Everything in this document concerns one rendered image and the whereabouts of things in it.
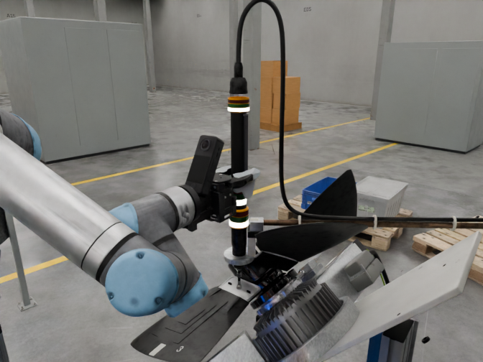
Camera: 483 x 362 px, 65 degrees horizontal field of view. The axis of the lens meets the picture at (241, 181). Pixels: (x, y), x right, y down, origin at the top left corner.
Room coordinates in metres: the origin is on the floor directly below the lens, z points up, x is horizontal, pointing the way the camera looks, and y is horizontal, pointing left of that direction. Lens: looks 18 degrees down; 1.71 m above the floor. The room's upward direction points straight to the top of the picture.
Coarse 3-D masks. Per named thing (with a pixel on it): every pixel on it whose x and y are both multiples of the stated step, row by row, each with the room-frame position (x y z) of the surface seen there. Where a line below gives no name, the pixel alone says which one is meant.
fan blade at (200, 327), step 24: (216, 288) 0.78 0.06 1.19; (192, 312) 0.69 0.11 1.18; (216, 312) 0.69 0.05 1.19; (240, 312) 0.69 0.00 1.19; (144, 336) 0.66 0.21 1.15; (168, 336) 0.63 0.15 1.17; (192, 336) 0.61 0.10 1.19; (216, 336) 0.61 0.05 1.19; (168, 360) 0.55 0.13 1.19; (192, 360) 0.54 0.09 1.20
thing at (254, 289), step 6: (234, 282) 0.80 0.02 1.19; (246, 282) 0.80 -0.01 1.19; (222, 288) 0.78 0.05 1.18; (228, 288) 0.78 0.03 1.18; (234, 288) 0.78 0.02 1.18; (246, 288) 0.78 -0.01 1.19; (252, 288) 0.78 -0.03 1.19; (258, 288) 0.77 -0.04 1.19; (240, 294) 0.75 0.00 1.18; (246, 294) 0.75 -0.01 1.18; (252, 294) 0.75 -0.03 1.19; (246, 300) 0.73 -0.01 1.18
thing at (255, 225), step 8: (256, 224) 0.76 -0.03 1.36; (248, 232) 0.76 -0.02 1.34; (256, 232) 0.76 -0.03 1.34; (248, 240) 0.76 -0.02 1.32; (248, 248) 0.76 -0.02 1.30; (224, 256) 0.77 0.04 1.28; (232, 256) 0.76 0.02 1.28; (240, 256) 0.76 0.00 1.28; (248, 256) 0.76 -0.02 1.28; (232, 264) 0.75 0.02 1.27; (240, 264) 0.74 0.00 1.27
